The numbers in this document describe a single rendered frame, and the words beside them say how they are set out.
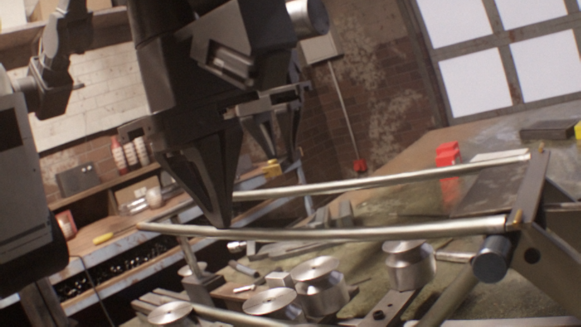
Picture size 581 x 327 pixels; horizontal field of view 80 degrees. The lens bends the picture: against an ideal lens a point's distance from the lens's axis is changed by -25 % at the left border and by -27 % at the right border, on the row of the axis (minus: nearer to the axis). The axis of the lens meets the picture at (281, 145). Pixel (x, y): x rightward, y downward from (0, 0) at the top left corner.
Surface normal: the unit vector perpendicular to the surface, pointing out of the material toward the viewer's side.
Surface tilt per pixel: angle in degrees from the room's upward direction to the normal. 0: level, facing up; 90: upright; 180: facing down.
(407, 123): 90
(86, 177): 90
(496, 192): 0
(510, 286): 0
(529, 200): 0
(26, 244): 90
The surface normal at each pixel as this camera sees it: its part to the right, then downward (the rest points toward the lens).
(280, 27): 0.71, -0.12
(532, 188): -0.30, -0.95
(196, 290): -0.62, 0.27
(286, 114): -0.20, 0.54
